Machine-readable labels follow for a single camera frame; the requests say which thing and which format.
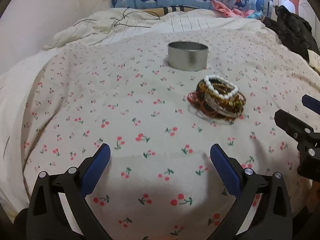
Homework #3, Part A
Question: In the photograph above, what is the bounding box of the pile of assorted bracelets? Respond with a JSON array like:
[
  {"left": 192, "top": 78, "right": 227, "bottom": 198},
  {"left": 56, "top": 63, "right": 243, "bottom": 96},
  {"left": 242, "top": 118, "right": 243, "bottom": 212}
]
[{"left": 187, "top": 77, "right": 247, "bottom": 121}]

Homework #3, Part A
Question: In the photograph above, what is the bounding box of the cherry print blanket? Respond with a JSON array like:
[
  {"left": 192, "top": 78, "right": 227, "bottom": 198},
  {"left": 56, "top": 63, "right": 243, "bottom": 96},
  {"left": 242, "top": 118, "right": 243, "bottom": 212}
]
[{"left": 22, "top": 27, "right": 320, "bottom": 240}]

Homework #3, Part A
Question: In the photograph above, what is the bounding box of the pink cloth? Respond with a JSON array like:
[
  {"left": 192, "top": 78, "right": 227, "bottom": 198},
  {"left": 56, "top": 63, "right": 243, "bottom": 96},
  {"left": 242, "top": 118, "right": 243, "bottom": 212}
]
[{"left": 211, "top": 0, "right": 255, "bottom": 18}]

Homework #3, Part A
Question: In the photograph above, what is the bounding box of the round metal tin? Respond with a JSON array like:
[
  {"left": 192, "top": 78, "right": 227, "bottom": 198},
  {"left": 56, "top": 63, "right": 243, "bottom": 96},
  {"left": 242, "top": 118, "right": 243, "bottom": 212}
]
[{"left": 167, "top": 42, "right": 209, "bottom": 71}]

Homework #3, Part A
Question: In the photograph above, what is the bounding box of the silver tin lid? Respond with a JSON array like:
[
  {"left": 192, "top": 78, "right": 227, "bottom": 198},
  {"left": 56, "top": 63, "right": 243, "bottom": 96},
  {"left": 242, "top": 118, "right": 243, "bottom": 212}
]
[{"left": 217, "top": 106, "right": 245, "bottom": 118}]

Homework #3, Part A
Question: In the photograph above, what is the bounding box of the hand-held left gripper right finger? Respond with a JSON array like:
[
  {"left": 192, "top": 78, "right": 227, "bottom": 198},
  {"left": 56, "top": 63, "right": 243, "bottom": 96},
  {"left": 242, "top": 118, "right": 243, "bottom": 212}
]
[{"left": 207, "top": 144, "right": 294, "bottom": 240}]

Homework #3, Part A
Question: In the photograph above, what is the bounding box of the beige striped pillow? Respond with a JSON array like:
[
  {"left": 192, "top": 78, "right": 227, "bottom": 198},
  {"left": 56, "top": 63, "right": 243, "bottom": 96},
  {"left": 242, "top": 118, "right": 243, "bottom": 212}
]
[{"left": 145, "top": 5, "right": 200, "bottom": 14}]

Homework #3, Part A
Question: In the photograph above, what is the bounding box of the white bead bracelet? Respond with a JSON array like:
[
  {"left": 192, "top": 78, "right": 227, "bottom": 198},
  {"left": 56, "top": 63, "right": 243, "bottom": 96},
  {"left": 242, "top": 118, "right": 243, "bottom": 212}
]
[{"left": 204, "top": 75, "right": 239, "bottom": 100}]

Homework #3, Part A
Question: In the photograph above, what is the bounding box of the white bed sheet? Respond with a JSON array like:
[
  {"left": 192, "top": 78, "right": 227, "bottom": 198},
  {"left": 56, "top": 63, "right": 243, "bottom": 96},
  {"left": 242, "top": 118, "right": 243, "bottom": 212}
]
[{"left": 0, "top": 50, "right": 59, "bottom": 220}]

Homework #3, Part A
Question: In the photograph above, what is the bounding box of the white striped quilt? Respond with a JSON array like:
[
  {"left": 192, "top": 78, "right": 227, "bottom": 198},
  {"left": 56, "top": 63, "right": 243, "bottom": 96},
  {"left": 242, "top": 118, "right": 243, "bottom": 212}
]
[{"left": 42, "top": 7, "right": 283, "bottom": 50}]

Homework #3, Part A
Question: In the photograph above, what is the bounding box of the black jacket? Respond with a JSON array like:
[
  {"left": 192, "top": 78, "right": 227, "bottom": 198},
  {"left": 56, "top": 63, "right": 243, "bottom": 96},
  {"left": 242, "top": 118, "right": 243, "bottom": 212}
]
[{"left": 264, "top": 5, "right": 320, "bottom": 60}]

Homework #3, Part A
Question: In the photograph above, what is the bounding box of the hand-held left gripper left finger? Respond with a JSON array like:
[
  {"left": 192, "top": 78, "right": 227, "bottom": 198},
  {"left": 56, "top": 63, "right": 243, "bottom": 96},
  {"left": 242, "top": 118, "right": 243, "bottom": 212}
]
[{"left": 26, "top": 144, "right": 111, "bottom": 240}]

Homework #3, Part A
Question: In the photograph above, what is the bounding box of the red braided cord bracelet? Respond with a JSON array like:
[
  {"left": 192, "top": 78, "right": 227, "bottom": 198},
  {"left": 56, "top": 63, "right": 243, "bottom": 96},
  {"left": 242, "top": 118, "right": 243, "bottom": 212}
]
[{"left": 187, "top": 92, "right": 218, "bottom": 117}]

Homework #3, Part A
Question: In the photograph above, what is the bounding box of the light blue cloth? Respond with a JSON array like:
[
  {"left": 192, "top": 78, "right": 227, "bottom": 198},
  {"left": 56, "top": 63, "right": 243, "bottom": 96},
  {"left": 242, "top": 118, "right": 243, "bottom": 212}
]
[{"left": 247, "top": 11, "right": 265, "bottom": 21}]

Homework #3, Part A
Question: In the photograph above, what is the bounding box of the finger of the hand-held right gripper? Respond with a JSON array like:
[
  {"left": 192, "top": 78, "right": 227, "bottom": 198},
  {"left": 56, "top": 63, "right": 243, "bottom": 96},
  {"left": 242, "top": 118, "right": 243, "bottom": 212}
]
[
  {"left": 274, "top": 109, "right": 320, "bottom": 180},
  {"left": 302, "top": 94, "right": 320, "bottom": 116}
]

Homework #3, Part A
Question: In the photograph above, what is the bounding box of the black cable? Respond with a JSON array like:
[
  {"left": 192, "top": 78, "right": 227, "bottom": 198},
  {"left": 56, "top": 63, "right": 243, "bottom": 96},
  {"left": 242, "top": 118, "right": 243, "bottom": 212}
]
[{"left": 74, "top": 7, "right": 160, "bottom": 28}]

